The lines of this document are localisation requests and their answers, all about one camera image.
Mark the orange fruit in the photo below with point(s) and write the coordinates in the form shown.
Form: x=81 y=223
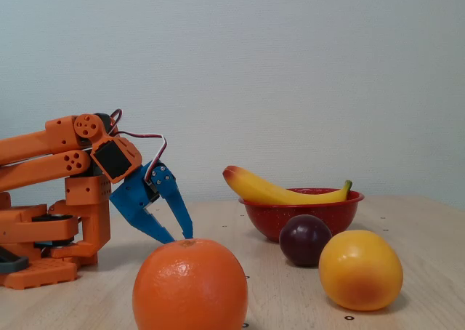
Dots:
x=189 y=286

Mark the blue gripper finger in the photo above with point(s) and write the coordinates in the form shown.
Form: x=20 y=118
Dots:
x=156 y=228
x=174 y=195

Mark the yellow banana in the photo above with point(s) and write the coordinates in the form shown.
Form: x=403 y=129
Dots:
x=261 y=190

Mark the yellow round fruit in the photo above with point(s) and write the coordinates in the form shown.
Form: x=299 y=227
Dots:
x=359 y=272

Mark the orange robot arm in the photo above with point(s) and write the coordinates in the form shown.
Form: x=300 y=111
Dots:
x=36 y=144

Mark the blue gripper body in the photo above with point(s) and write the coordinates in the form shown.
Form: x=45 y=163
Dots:
x=131 y=195

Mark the orange robot base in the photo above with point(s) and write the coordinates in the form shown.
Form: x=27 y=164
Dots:
x=40 y=273

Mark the red speckled bowl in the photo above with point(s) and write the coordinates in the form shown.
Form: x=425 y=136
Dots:
x=265 y=217

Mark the black table clamp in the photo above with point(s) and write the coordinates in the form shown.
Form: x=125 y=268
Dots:
x=16 y=264

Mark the dark purple plum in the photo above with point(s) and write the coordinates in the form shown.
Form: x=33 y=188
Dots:
x=303 y=241

